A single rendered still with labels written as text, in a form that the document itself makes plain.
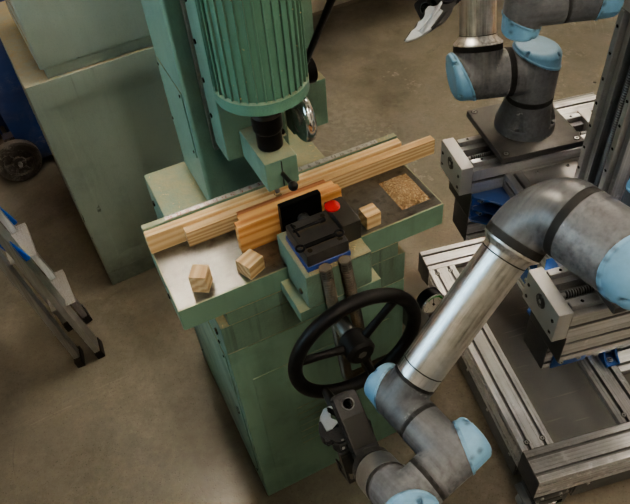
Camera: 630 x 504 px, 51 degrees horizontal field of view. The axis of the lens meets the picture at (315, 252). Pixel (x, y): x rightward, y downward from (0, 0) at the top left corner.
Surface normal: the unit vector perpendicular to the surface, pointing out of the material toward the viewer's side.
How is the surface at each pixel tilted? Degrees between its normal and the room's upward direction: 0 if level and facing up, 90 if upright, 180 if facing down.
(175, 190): 0
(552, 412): 0
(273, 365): 90
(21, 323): 0
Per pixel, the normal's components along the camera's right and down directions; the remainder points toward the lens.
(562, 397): -0.07, -0.69
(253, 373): 0.44, 0.62
